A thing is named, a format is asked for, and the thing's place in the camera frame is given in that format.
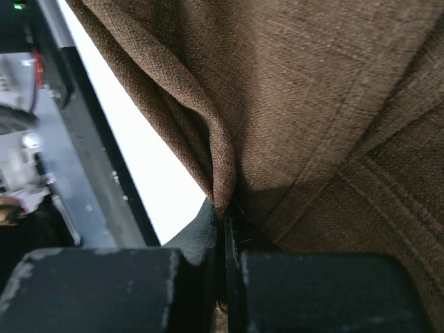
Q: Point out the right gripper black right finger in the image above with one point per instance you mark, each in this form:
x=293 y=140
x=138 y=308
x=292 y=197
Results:
x=268 y=290

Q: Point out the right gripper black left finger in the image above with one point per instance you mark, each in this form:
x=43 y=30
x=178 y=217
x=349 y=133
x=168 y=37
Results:
x=171 y=288

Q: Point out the brown cloth napkin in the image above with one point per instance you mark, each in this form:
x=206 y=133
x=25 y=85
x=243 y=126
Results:
x=323 y=119

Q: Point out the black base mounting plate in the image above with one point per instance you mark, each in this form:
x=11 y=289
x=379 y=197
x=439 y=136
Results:
x=58 y=153

